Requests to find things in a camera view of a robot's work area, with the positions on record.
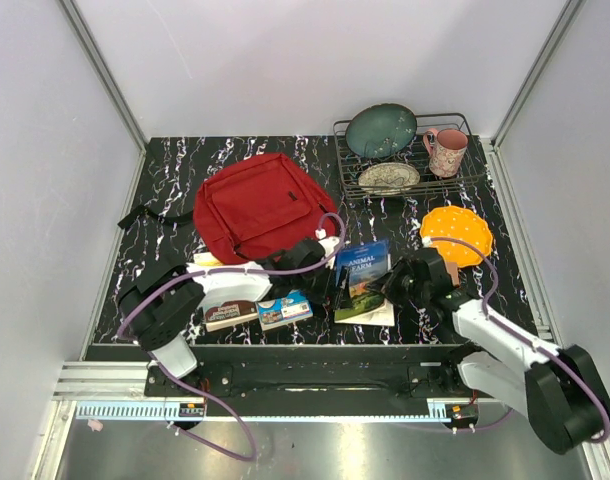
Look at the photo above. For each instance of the speckled cream plate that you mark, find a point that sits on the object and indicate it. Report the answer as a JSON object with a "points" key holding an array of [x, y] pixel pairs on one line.
{"points": [[388, 179]]}

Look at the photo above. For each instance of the pink patterned mug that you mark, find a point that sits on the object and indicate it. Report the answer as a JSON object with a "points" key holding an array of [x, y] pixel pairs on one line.
{"points": [[446, 149]]}

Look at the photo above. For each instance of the blue children's book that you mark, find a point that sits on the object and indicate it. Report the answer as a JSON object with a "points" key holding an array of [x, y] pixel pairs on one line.
{"points": [[276, 313]]}

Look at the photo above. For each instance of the Animal Farm book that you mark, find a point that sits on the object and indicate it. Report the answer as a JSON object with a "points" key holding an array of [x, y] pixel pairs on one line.
{"points": [[362, 280]]}

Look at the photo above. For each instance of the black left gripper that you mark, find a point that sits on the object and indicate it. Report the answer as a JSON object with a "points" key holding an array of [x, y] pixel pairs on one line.
{"points": [[327, 276]]}

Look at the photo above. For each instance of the teal glazed plate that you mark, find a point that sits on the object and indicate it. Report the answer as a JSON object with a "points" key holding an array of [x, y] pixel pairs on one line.
{"points": [[381, 130]]}

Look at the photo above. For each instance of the brown paperback book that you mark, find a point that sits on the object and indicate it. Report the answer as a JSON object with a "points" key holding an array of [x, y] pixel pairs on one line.
{"points": [[229, 314]]}

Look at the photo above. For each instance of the grey wire dish rack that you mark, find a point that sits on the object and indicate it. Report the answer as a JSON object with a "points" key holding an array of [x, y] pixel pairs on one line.
{"points": [[472, 170]]}

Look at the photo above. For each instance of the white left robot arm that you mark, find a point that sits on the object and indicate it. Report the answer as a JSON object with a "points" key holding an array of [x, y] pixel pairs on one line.
{"points": [[157, 307]]}

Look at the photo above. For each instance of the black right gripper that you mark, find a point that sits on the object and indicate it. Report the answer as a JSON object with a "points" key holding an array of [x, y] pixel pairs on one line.
{"points": [[389, 285]]}

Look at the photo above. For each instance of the aluminium frame rail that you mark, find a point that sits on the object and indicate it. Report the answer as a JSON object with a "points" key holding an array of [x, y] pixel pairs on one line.
{"points": [[91, 49]]}

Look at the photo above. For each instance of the red student backpack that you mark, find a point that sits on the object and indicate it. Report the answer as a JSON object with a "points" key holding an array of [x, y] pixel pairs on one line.
{"points": [[252, 209]]}

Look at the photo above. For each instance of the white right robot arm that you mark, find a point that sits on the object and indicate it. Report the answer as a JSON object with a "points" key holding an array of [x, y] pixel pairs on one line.
{"points": [[557, 389]]}

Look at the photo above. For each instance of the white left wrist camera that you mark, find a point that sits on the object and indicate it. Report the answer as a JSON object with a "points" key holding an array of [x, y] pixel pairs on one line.
{"points": [[331, 245]]}

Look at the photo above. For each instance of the yellow polka dot plate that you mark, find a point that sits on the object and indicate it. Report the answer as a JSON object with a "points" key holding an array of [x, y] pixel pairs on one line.
{"points": [[462, 224]]}

